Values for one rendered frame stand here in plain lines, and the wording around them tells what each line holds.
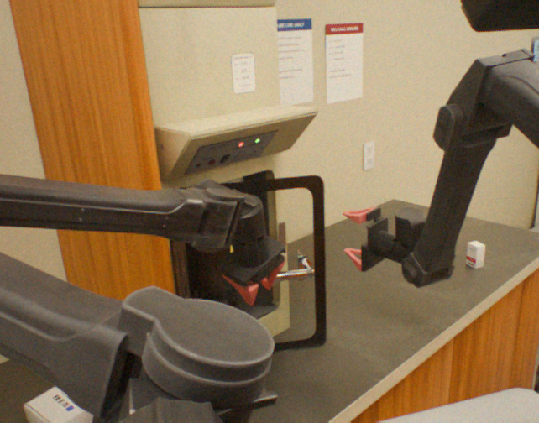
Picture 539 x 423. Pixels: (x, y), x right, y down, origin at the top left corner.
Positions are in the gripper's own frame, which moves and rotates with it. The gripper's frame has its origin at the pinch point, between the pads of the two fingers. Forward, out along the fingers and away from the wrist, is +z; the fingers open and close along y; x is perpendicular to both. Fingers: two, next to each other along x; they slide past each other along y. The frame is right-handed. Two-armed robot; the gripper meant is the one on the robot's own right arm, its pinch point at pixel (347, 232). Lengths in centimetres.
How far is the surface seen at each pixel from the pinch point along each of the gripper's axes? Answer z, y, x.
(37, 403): 24, -19, 69
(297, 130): 4.0, 26.4, 10.5
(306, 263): -4.6, 1.2, 19.0
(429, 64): 55, 20, -125
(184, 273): 9.6, 3.0, 39.4
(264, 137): 3.6, 27.3, 20.3
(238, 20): 12, 49, 17
